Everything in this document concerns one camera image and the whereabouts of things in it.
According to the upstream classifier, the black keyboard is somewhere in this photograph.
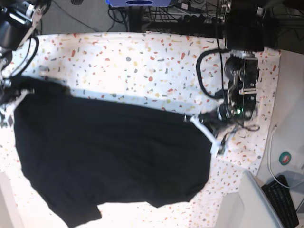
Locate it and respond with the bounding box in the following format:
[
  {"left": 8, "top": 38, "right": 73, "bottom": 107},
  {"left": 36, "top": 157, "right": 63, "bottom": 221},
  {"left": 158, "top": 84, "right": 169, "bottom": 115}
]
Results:
[{"left": 262, "top": 180, "right": 299, "bottom": 228}]

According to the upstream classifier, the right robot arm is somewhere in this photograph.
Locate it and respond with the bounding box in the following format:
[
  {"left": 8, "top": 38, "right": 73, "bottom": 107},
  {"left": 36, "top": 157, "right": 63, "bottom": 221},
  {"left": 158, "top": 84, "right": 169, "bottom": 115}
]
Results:
[{"left": 0, "top": 0, "right": 51, "bottom": 128}]

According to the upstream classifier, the white usb cable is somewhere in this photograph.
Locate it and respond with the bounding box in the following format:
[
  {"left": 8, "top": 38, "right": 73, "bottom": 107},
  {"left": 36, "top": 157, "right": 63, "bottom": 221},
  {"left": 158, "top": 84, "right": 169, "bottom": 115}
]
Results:
[{"left": 267, "top": 124, "right": 304, "bottom": 189}]

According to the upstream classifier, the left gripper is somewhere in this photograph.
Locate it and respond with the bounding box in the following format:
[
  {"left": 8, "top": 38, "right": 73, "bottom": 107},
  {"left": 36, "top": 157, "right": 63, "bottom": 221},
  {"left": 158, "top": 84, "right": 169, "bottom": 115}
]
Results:
[{"left": 184, "top": 106, "right": 260, "bottom": 157}]

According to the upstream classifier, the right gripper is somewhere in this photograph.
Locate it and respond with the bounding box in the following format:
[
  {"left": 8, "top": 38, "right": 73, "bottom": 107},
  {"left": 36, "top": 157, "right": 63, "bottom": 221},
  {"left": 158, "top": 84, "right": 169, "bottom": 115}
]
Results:
[{"left": 0, "top": 80, "right": 35, "bottom": 129}]

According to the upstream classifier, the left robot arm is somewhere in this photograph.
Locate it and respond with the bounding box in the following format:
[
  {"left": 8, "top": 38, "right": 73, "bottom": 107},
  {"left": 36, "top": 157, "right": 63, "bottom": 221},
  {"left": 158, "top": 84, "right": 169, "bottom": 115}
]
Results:
[{"left": 185, "top": 0, "right": 265, "bottom": 156}]

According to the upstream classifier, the terrazzo pattern tablecloth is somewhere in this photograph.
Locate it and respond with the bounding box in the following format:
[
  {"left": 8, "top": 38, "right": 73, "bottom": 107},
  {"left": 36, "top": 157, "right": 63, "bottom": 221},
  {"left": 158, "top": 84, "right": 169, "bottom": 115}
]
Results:
[{"left": 0, "top": 31, "right": 282, "bottom": 228}]

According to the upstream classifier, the blue device at top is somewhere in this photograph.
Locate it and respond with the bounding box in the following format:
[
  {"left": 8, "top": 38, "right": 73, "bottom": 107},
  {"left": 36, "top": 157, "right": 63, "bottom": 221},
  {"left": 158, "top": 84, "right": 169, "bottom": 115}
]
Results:
[{"left": 105, "top": 0, "right": 171, "bottom": 7}]

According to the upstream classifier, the grey laptop lid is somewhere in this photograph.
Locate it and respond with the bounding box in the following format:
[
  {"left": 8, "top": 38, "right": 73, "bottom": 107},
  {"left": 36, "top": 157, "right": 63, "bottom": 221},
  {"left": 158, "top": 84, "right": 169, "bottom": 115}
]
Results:
[{"left": 239, "top": 171, "right": 283, "bottom": 228}]

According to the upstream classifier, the black t-shirt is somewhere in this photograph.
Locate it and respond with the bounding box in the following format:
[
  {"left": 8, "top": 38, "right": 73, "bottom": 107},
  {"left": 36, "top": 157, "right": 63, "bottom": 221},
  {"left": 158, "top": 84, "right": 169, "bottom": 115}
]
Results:
[{"left": 9, "top": 77, "right": 212, "bottom": 228}]

